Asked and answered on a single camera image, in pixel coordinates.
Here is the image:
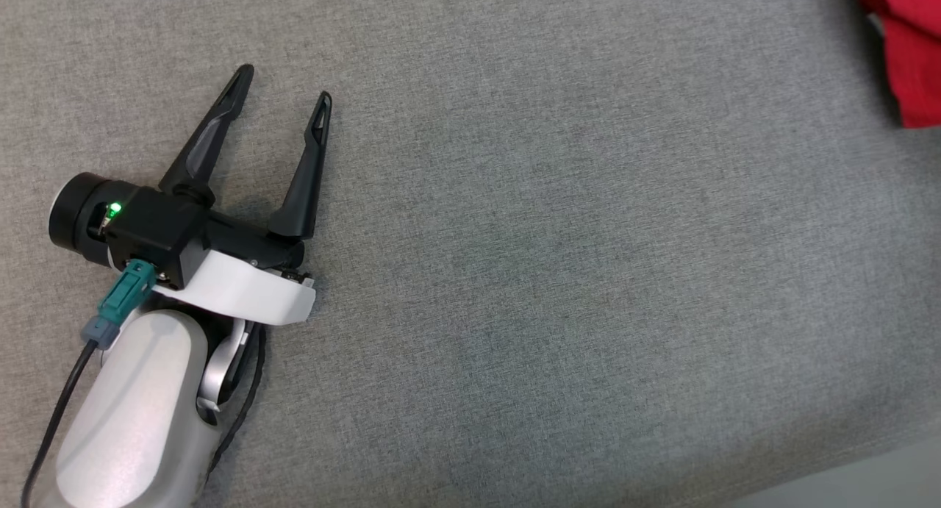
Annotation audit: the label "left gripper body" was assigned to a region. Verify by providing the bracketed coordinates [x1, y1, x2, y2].
[151, 212, 317, 326]

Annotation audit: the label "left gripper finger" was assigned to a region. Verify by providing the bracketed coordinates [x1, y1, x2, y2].
[267, 90, 333, 240]
[158, 64, 255, 206]

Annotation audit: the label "red shorts with white stripe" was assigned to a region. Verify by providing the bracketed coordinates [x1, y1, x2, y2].
[859, 0, 941, 130]

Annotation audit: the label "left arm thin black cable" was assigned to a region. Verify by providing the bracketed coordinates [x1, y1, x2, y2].
[210, 324, 267, 473]

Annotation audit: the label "left camera teal connector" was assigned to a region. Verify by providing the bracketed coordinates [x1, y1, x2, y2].
[81, 260, 157, 349]

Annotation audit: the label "left camera black cable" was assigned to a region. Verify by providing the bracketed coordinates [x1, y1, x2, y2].
[21, 339, 100, 508]

